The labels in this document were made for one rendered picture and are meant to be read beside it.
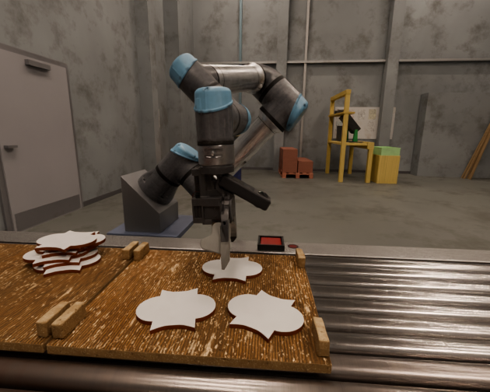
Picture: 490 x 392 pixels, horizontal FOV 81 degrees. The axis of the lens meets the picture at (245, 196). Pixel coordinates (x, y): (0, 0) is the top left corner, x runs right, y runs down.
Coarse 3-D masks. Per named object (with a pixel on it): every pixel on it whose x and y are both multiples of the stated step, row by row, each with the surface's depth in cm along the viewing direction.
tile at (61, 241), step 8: (72, 232) 73; (88, 232) 73; (40, 240) 67; (48, 240) 67; (56, 240) 68; (64, 240) 68; (72, 240) 68; (80, 240) 68; (88, 240) 68; (96, 240) 70; (40, 248) 64; (48, 248) 64; (56, 248) 64; (64, 248) 63; (72, 248) 65
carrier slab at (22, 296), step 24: (0, 264) 66; (24, 264) 66; (96, 264) 67; (120, 264) 67; (0, 288) 57; (24, 288) 57; (48, 288) 57; (72, 288) 57; (96, 288) 57; (0, 312) 49; (24, 312) 49; (0, 336) 43; (24, 336) 44; (48, 336) 44
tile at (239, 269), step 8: (208, 264) 66; (216, 264) 66; (232, 264) 66; (240, 264) 66; (248, 264) 66; (256, 264) 66; (208, 272) 62; (216, 272) 62; (224, 272) 62; (232, 272) 62; (240, 272) 62; (248, 272) 62; (256, 272) 62; (216, 280) 60; (224, 280) 60; (232, 280) 60; (240, 280) 59
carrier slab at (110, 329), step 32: (160, 256) 72; (192, 256) 72; (256, 256) 72; (288, 256) 73; (128, 288) 57; (160, 288) 57; (192, 288) 57; (224, 288) 58; (256, 288) 58; (288, 288) 58; (96, 320) 47; (128, 320) 47; (224, 320) 48; (64, 352) 42; (96, 352) 41; (128, 352) 41; (160, 352) 41; (192, 352) 41; (224, 352) 41; (256, 352) 41; (288, 352) 41
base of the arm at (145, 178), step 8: (144, 176) 110; (152, 176) 108; (160, 176) 107; (144, 184) 107; (152, 184) 107; (160, 184) 107; (168, 184) 108; (176, 184) 110; (144, 192) 107; (152, 192) 107; (160, 192) 108; (168, 192) 110; (152, 200) 108; (160, 200) 109; (168, 200) 112
